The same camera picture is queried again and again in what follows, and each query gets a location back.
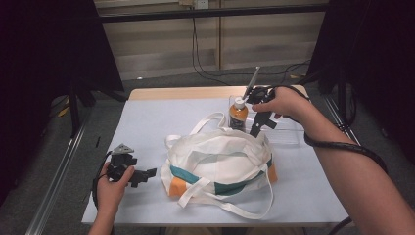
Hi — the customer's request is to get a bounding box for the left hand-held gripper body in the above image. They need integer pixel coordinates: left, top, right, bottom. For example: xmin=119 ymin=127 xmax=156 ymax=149
xmin=106 ymin=142 xmax=139 ymax=182

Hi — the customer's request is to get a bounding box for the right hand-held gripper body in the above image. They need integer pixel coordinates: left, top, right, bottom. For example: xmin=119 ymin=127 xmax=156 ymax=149
xmin=242 ymin=66 xmax=277 ymax=106

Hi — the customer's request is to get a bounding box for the clear plastic container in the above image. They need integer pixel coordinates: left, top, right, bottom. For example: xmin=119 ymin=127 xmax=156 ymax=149
xmin=227 ymin=94 xmax=307 ymax=146

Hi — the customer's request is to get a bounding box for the orange bottle with white cap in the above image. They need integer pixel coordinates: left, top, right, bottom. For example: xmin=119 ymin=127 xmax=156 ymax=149
xmin=228 ymin=96 xmax=250 ymax=132

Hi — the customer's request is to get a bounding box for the white canvas tote bag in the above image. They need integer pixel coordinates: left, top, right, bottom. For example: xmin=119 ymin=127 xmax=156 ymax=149
xmin=160 ymin=112 xmax=278 ymax=220

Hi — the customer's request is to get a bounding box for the person's right hand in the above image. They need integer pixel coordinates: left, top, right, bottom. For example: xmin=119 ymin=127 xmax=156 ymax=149
xmin=251 ymin=85 xmax=311 ymax=123

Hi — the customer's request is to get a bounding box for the person's left hand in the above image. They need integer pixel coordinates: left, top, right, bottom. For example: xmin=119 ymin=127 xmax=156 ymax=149
xmin=96 ymin=162 xmax=136 ymax=213

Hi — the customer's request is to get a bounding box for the light grey table mat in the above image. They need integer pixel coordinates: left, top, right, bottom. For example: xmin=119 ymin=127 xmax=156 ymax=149
xmin=81 ymin=95 xmax=350 ymax=226

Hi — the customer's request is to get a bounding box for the black metal stand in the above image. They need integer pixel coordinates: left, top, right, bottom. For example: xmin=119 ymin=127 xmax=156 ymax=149
xmin=336 ymin=65 xmax=348 ymax=125
xmin=67 ymin=81 xmax=83 ymax=139

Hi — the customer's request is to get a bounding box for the yellow floor tape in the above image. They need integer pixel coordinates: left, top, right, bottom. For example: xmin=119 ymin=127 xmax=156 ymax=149
xmin=58 ymin=97 xmax=71 ymax=118

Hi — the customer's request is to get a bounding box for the black horizontal bar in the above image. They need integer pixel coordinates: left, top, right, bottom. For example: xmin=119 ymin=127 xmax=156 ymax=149
xmin=97 ymin=3 xmax=329 ymax=24

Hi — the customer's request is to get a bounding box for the black curtain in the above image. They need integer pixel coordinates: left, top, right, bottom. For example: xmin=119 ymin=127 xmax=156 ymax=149
xmin=306 ymin=0 xmax=415 ymax=165
xmin=0 ymin=0 xmax=125 ymax=208

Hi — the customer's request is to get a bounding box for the black floor cable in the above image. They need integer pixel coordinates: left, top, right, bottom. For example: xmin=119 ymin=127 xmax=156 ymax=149
xmin=195 ymin=58 xmax=312 ymax=80

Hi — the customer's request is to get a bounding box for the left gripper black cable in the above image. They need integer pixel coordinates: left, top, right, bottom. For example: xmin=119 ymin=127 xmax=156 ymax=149
xmin=91 ymin=150 xmax=114 ymax=210

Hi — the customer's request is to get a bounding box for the aluminium floor rail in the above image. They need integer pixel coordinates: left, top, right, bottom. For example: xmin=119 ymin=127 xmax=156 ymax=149
xmin=24 ymin=107 xmax=94 ymax=235
xmin=322 ymin=94 xmax=364 ymax=147

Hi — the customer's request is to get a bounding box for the bundle of black floor cables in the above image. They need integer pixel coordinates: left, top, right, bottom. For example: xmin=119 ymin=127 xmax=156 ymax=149
xmin=324 ymin=91 xmax=358 ymax=133

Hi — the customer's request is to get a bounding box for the black hanging cable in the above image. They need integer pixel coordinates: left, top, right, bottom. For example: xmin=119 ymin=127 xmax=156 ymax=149
xmin=190 ymin=16 xmax=233 ymax=87

